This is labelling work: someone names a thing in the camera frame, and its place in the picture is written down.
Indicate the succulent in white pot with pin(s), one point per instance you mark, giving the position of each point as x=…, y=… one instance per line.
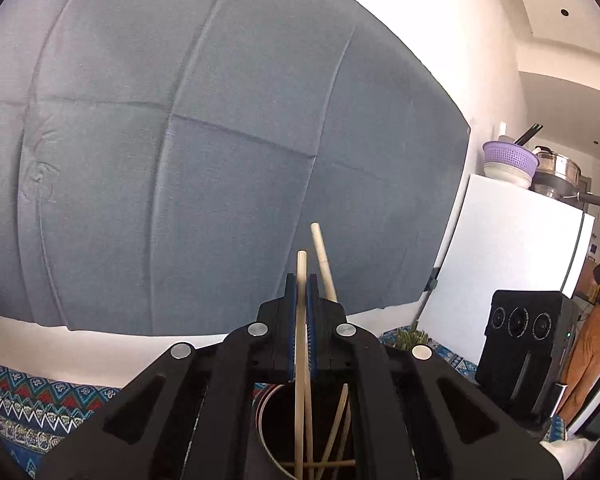
x=405, y=340

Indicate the bunch of wooden chopsticks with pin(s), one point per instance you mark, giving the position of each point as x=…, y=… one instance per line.
x=322, y=260

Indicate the white bowl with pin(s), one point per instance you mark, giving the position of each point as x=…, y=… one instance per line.
x=505, y=177

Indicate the blue patterned tablecloth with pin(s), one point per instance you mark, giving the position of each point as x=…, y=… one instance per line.
x=30, y=400

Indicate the purple colander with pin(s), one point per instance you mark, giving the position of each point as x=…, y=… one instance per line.
x=510, y=157

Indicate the black kitchen utensils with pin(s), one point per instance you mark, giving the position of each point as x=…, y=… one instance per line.
x=527, y=134

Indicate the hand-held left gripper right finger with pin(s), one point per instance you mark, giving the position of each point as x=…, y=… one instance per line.
x=314, y=310

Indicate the single wooden chopstick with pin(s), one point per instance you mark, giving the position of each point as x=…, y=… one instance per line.
x=301, y=270

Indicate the grey backdrop cloth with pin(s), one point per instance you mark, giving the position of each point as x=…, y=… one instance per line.
x=180, y=160

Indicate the white refrigerator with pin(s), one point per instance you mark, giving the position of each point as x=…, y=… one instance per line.
x=505, y=240

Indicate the black cylindrical utensil holder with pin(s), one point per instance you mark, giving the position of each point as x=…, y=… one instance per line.
x=280, y=425

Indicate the white cloth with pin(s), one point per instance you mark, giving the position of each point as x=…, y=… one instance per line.
x=575, y=452

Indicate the person in orange trousers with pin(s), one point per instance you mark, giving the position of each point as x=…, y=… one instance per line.
x=592, y=360

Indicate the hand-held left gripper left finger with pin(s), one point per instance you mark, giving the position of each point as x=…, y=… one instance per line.
x=291, y=310

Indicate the steel cooking pot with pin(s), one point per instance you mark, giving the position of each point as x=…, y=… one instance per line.
x=560, y=170

